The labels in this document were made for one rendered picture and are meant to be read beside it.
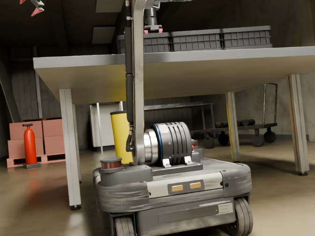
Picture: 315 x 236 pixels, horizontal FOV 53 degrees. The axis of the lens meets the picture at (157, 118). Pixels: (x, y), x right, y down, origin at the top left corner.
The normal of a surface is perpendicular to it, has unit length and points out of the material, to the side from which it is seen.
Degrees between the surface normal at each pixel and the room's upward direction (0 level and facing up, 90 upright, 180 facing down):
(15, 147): 90
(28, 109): 90
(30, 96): 90
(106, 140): 90
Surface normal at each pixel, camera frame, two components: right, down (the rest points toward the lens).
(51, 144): 0.32, -0.05
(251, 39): 0.10, -0.04
